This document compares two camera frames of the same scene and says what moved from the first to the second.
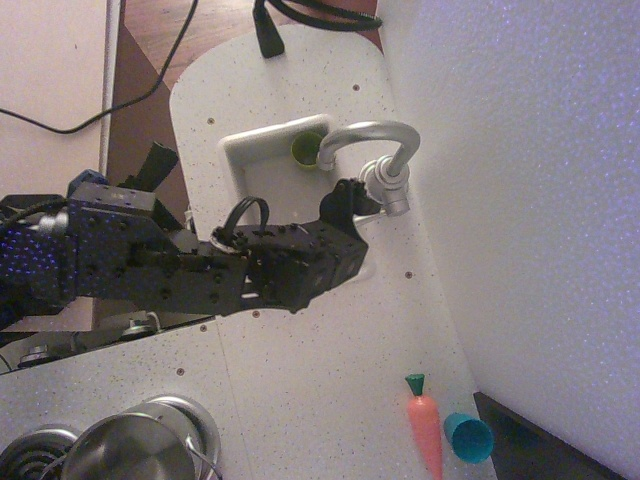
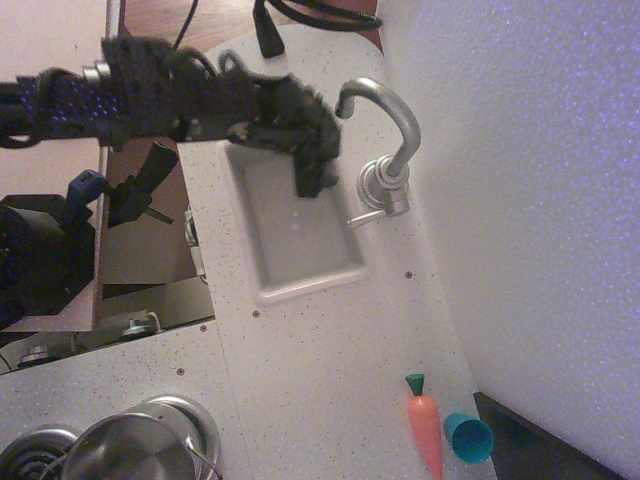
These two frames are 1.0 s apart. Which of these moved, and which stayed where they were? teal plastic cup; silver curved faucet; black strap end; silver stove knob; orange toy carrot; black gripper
Moved: black gripper; silver curved faucet
Stayed: black strap end; silver stove knob; teal plastic cup; orange toy carrot
